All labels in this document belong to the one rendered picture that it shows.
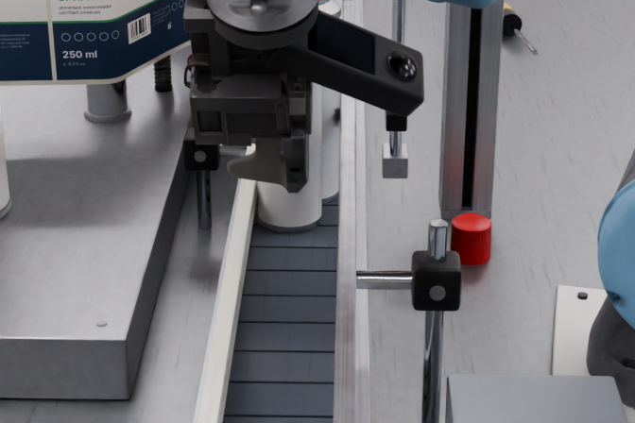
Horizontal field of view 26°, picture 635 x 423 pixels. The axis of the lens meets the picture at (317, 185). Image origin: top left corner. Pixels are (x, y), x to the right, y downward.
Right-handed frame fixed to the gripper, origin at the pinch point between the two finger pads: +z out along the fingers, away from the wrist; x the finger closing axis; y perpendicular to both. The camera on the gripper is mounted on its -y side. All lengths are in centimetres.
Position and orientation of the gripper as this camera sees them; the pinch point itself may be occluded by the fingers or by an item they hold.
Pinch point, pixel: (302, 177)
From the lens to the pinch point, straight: 104.7
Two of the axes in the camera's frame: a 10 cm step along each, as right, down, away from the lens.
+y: -10.0, -0.1, 0.2
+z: 0.1, 5.8, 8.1
